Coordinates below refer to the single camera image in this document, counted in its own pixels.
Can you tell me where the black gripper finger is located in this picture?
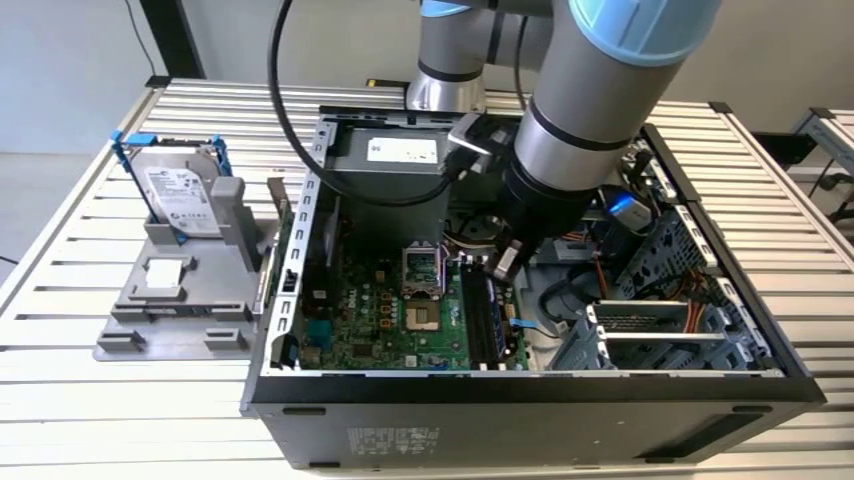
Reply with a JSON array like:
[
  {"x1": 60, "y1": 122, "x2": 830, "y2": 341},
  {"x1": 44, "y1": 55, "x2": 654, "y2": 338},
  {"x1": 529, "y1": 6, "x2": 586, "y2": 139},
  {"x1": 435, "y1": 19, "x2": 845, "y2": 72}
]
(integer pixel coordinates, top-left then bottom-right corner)
[
  {"x1": 482, "y1": 241, "x2": 526, "y2": 288},
  {"x1": 517, "y1": 238, "x2": 539, "y2": 275}
]

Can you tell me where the blue RAM stick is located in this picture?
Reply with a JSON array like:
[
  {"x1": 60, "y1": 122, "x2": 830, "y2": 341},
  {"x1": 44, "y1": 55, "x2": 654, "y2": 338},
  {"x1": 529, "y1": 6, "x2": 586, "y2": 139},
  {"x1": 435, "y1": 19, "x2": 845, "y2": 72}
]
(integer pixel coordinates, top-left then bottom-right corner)
[{"x1": 489, "y1": 276, "x2": 513, "y2": 354}]

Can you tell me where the black RAM slot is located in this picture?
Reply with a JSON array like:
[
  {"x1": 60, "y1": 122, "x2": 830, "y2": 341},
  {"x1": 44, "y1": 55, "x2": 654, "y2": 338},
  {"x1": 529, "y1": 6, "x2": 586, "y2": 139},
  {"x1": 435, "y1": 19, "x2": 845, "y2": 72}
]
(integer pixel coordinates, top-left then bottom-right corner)
[
  {"x1": 460, "y1": 255, "x2": 482, "y2": 371},
  {"x1": 470, "y1": 255, "x2": 491, "y2": 371},
  {"x1": 479, "y1": 255, "x2": 501, "y2": 371}
]

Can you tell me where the round black fan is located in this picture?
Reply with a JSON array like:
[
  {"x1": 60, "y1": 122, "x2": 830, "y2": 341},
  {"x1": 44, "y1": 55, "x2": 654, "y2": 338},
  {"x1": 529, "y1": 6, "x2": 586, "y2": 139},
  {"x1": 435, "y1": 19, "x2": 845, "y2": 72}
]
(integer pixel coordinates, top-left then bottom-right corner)
[{"x1": 458, "y1": 213, "x2": 509, "y2": 247}]

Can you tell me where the CPU socket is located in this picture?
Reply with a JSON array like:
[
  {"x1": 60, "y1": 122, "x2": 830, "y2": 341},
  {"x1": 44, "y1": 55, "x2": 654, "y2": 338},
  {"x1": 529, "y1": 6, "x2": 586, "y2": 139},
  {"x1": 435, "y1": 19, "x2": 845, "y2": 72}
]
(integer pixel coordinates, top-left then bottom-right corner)
[{"x1": 402, "y1": 296, "x2": 446, "y2": 334}]

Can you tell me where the perforated metal disk bay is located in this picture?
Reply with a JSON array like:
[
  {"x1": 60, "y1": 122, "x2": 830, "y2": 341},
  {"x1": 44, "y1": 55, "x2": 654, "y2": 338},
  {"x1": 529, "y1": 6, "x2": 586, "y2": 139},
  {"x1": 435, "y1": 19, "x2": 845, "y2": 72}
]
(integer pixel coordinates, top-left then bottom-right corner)
[{"x1": 550, "y1": 205, "x2": 779, "y2": 372}]

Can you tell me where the grey power supply unit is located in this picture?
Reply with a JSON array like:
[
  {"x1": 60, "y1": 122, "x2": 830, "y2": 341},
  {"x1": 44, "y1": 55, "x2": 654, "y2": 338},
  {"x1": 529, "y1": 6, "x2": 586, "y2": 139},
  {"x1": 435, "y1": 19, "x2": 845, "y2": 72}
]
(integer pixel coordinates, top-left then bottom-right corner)
[{"x1": 324, "y1": 127, "x2": 456, "y2": 251}]

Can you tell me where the green motherboard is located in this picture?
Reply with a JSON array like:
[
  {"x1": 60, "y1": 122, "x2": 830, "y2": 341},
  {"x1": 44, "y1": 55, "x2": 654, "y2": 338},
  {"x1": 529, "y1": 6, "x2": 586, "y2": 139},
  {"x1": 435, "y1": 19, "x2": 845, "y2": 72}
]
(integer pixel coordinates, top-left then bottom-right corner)
[{"x1": 296, "y1": 219, "x2": 535, "y2": 374}]

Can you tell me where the black expansion slot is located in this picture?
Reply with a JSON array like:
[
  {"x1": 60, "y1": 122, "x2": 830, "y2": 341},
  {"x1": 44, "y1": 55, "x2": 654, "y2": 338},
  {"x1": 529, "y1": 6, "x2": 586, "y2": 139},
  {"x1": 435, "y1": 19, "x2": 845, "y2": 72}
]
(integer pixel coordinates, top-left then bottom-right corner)
[{"x1": 304, "y1": 249, "x2": 342, "y2": 321}]

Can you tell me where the black open PC case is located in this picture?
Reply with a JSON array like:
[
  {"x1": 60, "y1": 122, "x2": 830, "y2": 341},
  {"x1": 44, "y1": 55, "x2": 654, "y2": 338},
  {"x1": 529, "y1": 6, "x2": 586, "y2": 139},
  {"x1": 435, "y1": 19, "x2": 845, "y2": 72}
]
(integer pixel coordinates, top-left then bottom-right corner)
[{"x1": 238, "y1": 102, "x2": 829, "y2": 471}]

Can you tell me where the small black box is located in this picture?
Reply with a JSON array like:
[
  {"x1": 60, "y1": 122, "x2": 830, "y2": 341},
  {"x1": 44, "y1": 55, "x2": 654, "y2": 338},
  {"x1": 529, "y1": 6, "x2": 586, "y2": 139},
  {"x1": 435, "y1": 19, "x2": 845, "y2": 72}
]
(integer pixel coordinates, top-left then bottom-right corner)
[{"x1": 751, "y1": 130, "x2": 819, "y2": 169}]

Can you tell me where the grey parts rack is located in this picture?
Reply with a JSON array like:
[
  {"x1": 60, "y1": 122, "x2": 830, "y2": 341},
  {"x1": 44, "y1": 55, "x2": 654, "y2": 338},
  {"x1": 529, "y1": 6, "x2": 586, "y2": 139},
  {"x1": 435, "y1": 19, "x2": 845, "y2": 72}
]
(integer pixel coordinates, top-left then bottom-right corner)
[{"x1": 91, "y1": 177, "x2": 295, "y2": 364}]

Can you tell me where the neighbouring slatted metal table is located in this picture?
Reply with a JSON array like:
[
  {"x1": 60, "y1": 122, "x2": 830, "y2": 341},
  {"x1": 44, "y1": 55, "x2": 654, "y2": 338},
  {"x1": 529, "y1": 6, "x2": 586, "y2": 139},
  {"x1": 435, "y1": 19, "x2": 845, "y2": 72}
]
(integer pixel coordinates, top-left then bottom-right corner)
[{"x1": 789, "y1": 106, "x2": 854, "y2": 177}]

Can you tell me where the silver CPU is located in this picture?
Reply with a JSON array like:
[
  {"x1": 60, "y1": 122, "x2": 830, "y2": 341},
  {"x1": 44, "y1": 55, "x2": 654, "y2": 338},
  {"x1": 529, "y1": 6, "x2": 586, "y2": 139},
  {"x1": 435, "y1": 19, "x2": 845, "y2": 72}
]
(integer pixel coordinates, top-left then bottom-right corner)
[{"x1": 143, "y1": 260, "x2": 184, "y2": 291}]

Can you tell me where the blue disk carrier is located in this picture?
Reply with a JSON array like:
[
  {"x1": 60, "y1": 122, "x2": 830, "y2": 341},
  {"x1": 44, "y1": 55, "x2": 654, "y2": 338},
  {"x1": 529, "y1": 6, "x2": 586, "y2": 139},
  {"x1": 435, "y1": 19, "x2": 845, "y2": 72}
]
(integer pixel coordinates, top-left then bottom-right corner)
[{"x1": 108, "y1": 130, "x2": 232, "y2": 247}]

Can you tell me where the white purple wire bundle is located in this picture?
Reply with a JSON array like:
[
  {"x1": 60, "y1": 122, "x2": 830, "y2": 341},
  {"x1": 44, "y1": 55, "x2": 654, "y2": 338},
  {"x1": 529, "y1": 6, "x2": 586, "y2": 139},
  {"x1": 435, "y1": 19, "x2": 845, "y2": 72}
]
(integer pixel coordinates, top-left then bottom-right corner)
[{"x1": 439, "y1": 233, "x2": 509, "y2": 261}]

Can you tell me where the black looped wire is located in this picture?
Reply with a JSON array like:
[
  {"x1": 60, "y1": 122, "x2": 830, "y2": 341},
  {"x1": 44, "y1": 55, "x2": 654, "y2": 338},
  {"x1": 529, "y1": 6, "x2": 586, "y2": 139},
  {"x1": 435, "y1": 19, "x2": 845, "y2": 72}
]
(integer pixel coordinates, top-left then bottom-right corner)
[{"x1": 537, "y1": 272, "x2": 595, "y2": 335}]

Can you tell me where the orange wire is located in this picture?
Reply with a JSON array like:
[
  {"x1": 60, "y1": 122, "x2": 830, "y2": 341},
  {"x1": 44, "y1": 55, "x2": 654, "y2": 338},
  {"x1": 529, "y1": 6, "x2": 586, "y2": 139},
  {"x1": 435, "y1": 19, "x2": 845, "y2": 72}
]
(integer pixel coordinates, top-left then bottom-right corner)
[{"x1": 591, "y1": 253, "x2": 610, "y2": 302}]

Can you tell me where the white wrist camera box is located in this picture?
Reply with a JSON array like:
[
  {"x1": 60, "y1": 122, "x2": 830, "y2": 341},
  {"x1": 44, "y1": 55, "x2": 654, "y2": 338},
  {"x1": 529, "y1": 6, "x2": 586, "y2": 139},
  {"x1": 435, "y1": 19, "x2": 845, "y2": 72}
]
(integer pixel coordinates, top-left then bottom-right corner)
[{"x1": 603, "y1": 192, "x2": 655, "y2": 236}]

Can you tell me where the metal socket cover frame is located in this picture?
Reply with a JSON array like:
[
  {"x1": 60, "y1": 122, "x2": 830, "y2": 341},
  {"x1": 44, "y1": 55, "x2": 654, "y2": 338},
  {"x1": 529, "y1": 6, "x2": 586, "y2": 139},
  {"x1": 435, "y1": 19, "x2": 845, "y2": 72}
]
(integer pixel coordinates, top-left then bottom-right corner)
[{"x1": 399, "y1": 239, "x2": 447, "y2": 301}]

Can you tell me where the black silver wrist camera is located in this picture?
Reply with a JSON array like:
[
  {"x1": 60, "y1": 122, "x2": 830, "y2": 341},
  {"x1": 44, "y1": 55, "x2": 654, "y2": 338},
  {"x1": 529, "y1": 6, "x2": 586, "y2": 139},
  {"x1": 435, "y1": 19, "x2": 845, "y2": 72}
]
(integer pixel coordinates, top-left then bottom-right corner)
[{"x1": 444, "y1": 113, "x2": 502, "y2": 176}]

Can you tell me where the red yellow wire bundle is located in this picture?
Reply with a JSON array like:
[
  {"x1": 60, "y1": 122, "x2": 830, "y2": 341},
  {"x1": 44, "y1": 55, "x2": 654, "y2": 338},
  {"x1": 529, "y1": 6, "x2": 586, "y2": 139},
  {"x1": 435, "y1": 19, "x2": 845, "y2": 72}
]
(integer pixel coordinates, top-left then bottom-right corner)
[{"x1": 681, "y1": 271, "x2": 714, "y2": 335}]

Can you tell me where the graphics card metal bracket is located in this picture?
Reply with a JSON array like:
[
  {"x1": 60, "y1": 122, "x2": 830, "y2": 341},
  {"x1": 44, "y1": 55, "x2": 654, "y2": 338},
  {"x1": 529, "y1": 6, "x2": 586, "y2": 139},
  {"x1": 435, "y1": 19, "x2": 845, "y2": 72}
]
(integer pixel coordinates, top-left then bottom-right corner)
[{"x1": 256, "y1": 174, "x2": 296, "y2": 321}]

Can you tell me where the thick black camera cable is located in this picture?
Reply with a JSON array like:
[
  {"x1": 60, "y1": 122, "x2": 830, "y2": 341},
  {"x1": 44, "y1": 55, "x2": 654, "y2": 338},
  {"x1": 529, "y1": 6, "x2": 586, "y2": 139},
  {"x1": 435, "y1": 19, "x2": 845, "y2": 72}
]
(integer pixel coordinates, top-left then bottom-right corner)
[{"x1": 266, "y1": 0, "x2": 468, "y2": 207}]

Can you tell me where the black upright post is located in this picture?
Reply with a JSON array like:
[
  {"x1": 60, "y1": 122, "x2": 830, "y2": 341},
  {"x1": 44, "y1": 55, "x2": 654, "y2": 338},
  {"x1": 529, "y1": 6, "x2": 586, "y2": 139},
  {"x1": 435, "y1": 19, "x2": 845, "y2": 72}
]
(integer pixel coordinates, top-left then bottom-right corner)
[{"x1": 138, "y1": 0, "x2": 207, "y2": 87}]

